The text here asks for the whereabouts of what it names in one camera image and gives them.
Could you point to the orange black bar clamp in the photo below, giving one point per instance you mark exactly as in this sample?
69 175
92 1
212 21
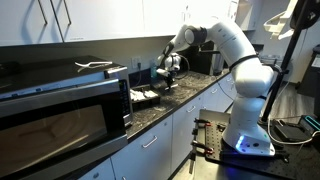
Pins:
201 148
203 122

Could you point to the flat black box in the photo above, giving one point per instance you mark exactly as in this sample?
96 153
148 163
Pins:
290 131

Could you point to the tall black waste bin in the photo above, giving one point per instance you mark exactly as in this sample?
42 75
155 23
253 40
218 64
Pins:
310 76

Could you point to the black camera stand pole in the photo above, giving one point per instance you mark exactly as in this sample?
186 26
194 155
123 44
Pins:
283 63

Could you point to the black stainless microwave oven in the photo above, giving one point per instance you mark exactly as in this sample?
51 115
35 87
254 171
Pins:
60 123

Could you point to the blue soap bottle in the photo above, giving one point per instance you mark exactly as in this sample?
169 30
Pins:
153 70

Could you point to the black utensil holder tray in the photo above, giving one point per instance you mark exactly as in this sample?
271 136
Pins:
146 103

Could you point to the white lower cabinets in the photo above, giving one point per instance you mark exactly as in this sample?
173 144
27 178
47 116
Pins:
186 133

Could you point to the white plastic fork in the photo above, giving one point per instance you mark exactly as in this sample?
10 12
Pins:
91 64

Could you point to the white plastic knife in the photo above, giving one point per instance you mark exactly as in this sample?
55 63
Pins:
175 86

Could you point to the teal edged black case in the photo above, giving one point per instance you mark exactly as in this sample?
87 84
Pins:
311 122

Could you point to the black perforated robot table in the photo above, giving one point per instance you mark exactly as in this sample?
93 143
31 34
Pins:
266 166

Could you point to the white wall outlet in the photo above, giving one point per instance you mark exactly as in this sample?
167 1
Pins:
136 62

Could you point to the loose white plastic utensil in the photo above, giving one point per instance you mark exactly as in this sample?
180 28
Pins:
151 94

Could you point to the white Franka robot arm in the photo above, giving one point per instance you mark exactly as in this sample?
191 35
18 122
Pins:
246 76

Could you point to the black coffee machine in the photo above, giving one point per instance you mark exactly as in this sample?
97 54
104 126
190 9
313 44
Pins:
203 60

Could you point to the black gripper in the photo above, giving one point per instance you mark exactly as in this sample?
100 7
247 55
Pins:
174 65

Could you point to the white upper cabinets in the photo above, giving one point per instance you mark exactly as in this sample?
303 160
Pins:
106 16

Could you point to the white cabinets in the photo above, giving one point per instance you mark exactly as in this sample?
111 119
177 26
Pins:
106 16
186 133

